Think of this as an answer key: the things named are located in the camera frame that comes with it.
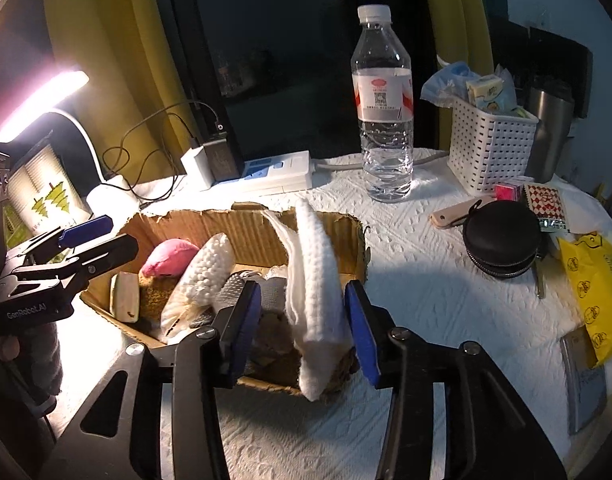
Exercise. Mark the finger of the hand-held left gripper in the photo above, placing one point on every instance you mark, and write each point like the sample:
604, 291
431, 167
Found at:
86, 230
103, 256

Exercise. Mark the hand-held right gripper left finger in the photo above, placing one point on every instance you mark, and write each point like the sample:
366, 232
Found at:
248, 325

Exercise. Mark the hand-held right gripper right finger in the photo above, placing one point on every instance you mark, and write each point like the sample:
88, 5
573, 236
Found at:
362, 332

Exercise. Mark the grey dotted sock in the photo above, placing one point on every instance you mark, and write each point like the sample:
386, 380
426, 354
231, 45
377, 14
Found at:
246, 282

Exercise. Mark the white knitted cloth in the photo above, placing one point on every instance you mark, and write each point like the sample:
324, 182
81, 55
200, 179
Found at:
206, 272

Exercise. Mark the cardboard box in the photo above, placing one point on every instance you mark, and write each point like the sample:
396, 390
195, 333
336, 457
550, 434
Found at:
246, 230

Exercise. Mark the person's left hand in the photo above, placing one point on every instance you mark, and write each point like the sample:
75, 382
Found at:
5, 347

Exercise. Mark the paper cups pack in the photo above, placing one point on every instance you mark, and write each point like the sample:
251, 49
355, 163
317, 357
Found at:
43, 185

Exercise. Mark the white embossed tablecloth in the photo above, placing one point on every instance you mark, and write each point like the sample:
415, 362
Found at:
425, 305

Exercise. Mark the white charger plug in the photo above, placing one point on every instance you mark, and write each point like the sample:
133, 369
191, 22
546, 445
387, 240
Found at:
197, 167

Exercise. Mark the white desk lamp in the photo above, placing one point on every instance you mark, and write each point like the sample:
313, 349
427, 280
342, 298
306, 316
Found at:
41, 105

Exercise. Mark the black power adapter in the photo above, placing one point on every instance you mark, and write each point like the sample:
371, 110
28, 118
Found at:
220, 155

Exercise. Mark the white power strip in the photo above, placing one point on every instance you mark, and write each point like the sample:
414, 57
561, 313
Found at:
271, 172

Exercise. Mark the black round zip pouch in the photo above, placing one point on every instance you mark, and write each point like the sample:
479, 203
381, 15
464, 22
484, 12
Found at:
500, 240

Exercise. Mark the yellow curtain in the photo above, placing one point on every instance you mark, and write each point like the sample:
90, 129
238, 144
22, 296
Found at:
111, 60
455, 15

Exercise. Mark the pink small block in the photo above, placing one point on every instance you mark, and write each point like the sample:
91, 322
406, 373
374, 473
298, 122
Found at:
507, 192

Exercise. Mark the clear water bottle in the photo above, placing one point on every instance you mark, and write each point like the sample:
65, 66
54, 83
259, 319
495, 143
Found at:
383, 125

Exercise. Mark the white plastic basket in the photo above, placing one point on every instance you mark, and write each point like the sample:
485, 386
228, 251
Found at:
490, 152

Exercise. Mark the patterned card box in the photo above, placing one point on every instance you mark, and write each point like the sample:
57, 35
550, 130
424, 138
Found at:
545, 205

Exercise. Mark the grey notebook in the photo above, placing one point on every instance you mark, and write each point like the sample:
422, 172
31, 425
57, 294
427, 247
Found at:
583, 385

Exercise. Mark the yellow plastic bag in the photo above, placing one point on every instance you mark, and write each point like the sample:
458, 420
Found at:
593, 290

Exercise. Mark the blue plastic bag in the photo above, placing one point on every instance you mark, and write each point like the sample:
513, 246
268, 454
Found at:
443, 82

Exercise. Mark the dark glass door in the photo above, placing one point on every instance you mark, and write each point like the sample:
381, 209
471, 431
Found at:
296, 60

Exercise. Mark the yellow tissue pack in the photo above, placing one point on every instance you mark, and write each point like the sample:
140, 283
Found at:
488, 92

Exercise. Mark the steel flask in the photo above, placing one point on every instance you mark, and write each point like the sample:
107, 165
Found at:
548, 135

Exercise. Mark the black monitor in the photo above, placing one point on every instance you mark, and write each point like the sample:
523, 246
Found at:
508, 45
560, 55

